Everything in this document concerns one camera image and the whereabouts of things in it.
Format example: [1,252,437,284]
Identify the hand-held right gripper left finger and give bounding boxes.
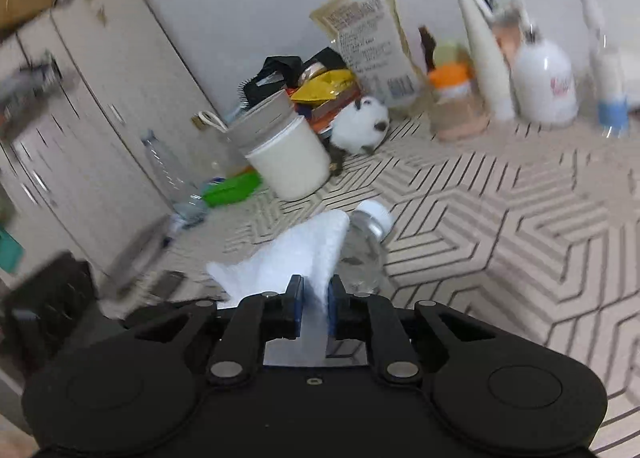
[122,275,305,386]

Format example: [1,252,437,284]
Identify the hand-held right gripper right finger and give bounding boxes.
[327,275,501,386]

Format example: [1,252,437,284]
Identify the white cloth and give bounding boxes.
[206,210,351,366]

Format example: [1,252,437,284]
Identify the clear plastic bottle white cap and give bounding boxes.
[336,199,396,295]

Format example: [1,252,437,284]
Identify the green plastic container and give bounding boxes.
[200,172,263,209]

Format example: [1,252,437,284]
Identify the grey round container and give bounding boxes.
[226,89,296,151]

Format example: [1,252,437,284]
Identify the small dark flat object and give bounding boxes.
[147,269,187,299]

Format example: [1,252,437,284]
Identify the black flat cloth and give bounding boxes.
[120,295,226,323]

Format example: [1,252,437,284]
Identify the white round tub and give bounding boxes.
[245,115,333,201]

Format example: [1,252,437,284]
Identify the white plush toy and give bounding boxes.
[327,95,392,156]

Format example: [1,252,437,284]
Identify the tall clear plastic bottle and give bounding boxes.
[140,130,211,229]

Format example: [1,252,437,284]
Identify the orange red box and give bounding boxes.
[300,88,363,139]

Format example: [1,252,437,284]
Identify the black hairbrush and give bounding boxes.
[235,79,258,111]

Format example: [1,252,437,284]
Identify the yellow packet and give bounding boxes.
[290,68,357,104]

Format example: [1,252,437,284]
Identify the black bag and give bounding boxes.
[250,46,351,106]

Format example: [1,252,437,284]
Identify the tape roll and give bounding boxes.
[298,62,331,86]

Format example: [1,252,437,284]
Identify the orange lid jar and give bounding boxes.
[427,62,491,143]

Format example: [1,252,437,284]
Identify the dark box-shaped object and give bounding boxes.
[0,250,103,376]

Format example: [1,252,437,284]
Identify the beige printed pouch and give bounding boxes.
[309,0,428,111]

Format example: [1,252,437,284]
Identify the brown bottle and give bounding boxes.
[417,25,440,73]

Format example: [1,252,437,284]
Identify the light green cap jar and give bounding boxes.
[432,40,471,69]

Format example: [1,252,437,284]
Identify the teal item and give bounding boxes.
[0,228,26,273]

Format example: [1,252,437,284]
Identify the beige wardrobe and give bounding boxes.
[0,0,226,283]

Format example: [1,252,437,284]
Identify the tall white tube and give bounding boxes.
[450,0,518,123]

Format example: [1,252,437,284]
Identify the white pump bottle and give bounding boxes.
[511,22,580,126]

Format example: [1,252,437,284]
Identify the peach bottle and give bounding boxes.
[487,0,531,68]

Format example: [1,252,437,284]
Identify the grey hanging items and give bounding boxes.
[0,50,66,103]

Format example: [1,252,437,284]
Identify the clear bottle blue label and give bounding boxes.
[580,0,632,139]

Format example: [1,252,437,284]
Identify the beige item with white cord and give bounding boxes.
[190,109,228,133]

